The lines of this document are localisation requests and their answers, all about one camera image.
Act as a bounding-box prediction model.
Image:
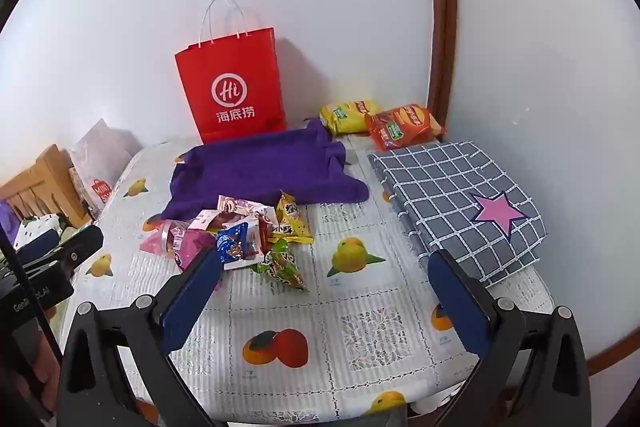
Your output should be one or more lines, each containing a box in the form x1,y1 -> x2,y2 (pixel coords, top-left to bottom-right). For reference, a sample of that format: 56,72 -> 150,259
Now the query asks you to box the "blue cookie packet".
216,217 -> 263,271

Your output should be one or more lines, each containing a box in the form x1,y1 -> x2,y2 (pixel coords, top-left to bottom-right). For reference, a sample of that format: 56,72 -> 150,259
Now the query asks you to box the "pale pink snack packet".
139,229 -> 166,258

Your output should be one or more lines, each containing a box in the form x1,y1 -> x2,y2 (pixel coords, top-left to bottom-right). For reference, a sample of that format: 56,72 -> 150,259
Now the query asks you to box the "purple plush toy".
0,202 -> 21,235

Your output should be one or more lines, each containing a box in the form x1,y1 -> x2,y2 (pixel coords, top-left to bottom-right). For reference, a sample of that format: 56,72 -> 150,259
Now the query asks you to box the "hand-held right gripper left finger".
56,247 -> 223,427

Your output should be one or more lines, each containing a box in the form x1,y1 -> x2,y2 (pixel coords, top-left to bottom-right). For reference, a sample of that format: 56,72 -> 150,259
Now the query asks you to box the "green snack packet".
250,239 -> 308,293

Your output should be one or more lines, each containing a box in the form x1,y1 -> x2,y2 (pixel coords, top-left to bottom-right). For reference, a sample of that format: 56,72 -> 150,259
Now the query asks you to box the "pink packet yellow edge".
175,229 -> 218,272

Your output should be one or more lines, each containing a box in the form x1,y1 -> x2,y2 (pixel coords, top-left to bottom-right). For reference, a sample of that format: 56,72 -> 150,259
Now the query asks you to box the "purple plush fabric tray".
161,119 -> 371,228

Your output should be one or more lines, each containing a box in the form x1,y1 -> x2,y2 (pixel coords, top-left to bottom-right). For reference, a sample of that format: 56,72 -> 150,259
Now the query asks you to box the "pink packet silver edge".
159,219 -> 190,258

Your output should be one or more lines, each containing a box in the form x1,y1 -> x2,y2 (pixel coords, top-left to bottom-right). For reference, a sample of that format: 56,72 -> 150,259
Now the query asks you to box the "yellow snack packet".
270,190 -> 315,244

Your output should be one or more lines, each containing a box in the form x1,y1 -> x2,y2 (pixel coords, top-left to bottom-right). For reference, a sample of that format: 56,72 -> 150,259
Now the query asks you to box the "white pink printed snack packet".
217,196 -> 277,228

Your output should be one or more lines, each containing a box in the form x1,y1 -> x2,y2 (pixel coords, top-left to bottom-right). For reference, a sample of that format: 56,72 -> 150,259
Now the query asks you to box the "brown wooden door frame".
426,0 -> 458,142

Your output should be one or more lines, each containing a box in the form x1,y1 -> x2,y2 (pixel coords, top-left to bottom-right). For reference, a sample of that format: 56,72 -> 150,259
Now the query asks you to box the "grey plaid folded cloth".
367,141 -> 549,288

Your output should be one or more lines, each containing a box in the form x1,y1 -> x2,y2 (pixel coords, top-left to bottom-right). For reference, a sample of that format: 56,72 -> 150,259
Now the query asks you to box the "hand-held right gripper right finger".
427,249 -> 593,427

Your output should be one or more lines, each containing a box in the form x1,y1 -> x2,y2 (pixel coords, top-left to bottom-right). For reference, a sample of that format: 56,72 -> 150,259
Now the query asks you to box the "white packet red label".
189,208 -> 226,233

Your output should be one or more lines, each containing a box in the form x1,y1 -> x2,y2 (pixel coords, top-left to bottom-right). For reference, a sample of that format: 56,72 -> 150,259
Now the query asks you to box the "red snack packet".
242,207 -> 273,255

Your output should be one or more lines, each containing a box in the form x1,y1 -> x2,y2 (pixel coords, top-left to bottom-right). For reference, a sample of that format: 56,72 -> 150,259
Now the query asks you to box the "white bag red label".
75,167 -> 125,218

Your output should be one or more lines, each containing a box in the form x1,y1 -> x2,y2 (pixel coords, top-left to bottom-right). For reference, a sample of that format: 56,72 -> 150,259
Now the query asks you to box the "brown wooden baseboard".
585,334 -> 640,378

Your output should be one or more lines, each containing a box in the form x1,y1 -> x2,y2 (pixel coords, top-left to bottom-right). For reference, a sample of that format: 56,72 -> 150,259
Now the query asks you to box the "red paper bag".
174,0 -> 288,145

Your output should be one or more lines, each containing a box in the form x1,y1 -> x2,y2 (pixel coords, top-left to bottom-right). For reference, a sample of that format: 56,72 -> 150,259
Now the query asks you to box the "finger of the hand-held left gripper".
14,229 -> 61,264
15,224 -> 104,280

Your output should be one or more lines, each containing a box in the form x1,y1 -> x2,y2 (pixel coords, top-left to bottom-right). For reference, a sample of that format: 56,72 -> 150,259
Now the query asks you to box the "person's left hand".
22,339 -> 63,413

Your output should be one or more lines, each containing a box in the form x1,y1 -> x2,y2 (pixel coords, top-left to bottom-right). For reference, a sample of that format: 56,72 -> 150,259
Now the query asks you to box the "orange chip bag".
364,104 -> 447,152

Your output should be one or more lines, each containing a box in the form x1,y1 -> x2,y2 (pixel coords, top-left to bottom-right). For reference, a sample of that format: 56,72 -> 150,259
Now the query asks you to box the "wooden chair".
0,144 -> 93,238

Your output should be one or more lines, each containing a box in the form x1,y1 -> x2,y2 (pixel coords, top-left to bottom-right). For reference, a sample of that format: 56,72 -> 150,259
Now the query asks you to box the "yellow chip bag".
320,99 -> 383,138

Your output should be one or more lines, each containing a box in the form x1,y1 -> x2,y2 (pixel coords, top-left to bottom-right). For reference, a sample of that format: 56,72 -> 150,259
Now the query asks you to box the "white plastic bag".
67,119 -> 143,180

